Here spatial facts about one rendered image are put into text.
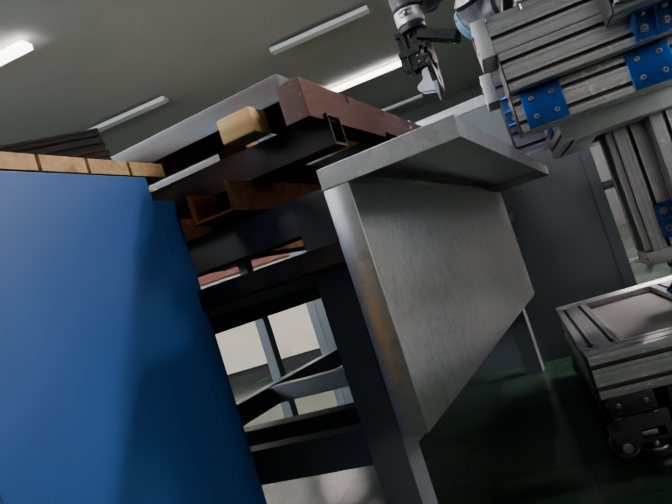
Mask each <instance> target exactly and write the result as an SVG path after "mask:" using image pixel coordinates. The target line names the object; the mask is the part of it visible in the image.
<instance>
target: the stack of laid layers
mask: <svg viewBox="0 0 672 504"><path fill-rule="evenodd" d="M289 80H290V79H288V78H285V77H282V76H280V75H274V76H272V77H270V78H268V79H266V80H264V81H262V82H260V83H258V84H256V85H254V86H252V87H250V88H248V89H246V90H244V91H242V92H240V93H238V94H236V95H234V96H232V97H230V98H228V99H226V100H224V101H222V102H220V103H218V104H216V105H214V106H212V107H210V108H208V109H206V110H204V111H202V112H200V113H198V114H197V115H195V116H193V117H191V118H189V119H187V120H185V121H183V122H181V123H179V124H177V125H175V126H173V127H171V128H169V129H167V130H165V131H163V132H161V133H159V134H157V135H155V136H153V137H151V138H149V139H147V140H145V141H143V142H141V143H139V144H137V145H135V146H133V147H131V148H129V149H127V150H125V151H123V152H121V153H119V154H117V155H115V156H113V157H111V158H112V160H115V161H126V163H127V162H140V163H153V164H162V167H163V170H164V174H165V177H167V176H169V175H171V174H173V173H175V172H178V171H180V170H182V169H184V168H186V167H188V166H190V165H193V164H195V163H197V162H199V161H201V160H203V159H206V158H208V157H210V156H212V155H214V154H216V153H218V152H219V151H221V150H223V149H225V148H227V147H230V146H227V145H224V144H223V141H222V138H221V135H220V132H219V129H218V125H217V121H218V120H220V119H222V118H224V117H226V116H228V115H230V114H232V113H234V112H236V111H239V110H241V109H243V108H245V107H247V106H248V107H252V108H256V109H260V110H264V112H265V115H266V118H267V122H268V125H269V128H270V131H271V134H270V135H267V136H265V137H263V138H261V139H259V140H257V141H254V142H258V143H260V142H262V141H264V140H267V139H269V138H271V137H273V136H275V135H278V134H280V133H282V132H284V131H286V130H289V129H291V128H293V127H288V126H287V125H286V122H285V119H284V116H283V113H282V110H281V106H280V103H279V100H278V97H277V94H276V91H275V87H277V86H279V85H281V84H283V83H285V82H287V81H289ZM218 161H220V158H219V155H217V156H214V157H212V158H210V159H208V160H206V161H204V162H201V163H199V164H197V165H195V166H193V167H191V168H188V169H186V170H184V171H182V172H180V173H178V174H175V175H173V176H171V177H169V178H167V179H165V180H162V181H160V182H158V183H156V184H154V185H152V186H149V190H152V189H159V188H162V187H164V186H166V185H168V184H170V183H172V182H175V181H177V180H179V179H181V178H183V177H186V176H188V175H190V174H192V173H194V172H197V171H199V170H201V169H203V168H205V167H208V166H210V165H212V164H214V163H216V162H218Z"/></svg>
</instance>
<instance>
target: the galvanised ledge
mask: <svg viewBox="0 0 672 504"><path fill-rule="evenodd" d="M316 172H317V175H318V179H319V182H320V185H321V188H322V191H325V190H328V189H330V188H333V187H335V186H338V185H340V184H343V183H345V182H359V183H373V184H388V185H402V186H417V187H431V188H446V189H460V190H475V191H489V192H502V191H505V190H508V189H511V188H514V187H516V186H519V185H522V184H525V183H528V182H531V181H534V180H536V179H539V178H542V177H545V176H548V175H549V172H548V169H547V166H546V165H544V164H542V163H540V162H539V161H537V160H535V159H533V158H531V157H530V156H528V155H526V154H524V153H522V152H521V151H519V150H517V149H515V148H514V147H512V146H510V145H508V144H506V143H505V142H503V141H501V140H499V139H497V138H496V137H494V136H492V135H490V134H488V133H487V132H485V131H483V130H481V129H480V128H478V127H476V126H474V125H472V124H471V123H469V122H467V121H465V120H463V119H462V118H460V117H458V116H456V115H454V114H451V115H449V116H446V117H444V118H442V119H439V120H437V121H434V122H432V123H429V124H427V125H425V126H422V127H420V128H417V129H415V130H413V131H410V132H408V133H405V134H403V135H401V136H398V137H396V138H393V139H391V140H389V141H386V142H384V143H381V144H379V145H376V146H374V147H372V148H369V149H367V150H364V151H362V152H360V153H357V154H355V155H352V156H350V157H348V158H345V159H343V160H340V161H338V162H336V163H333V164H331V165H328V166H326V167H323V168H321V169H319V170H316Z"/></svg>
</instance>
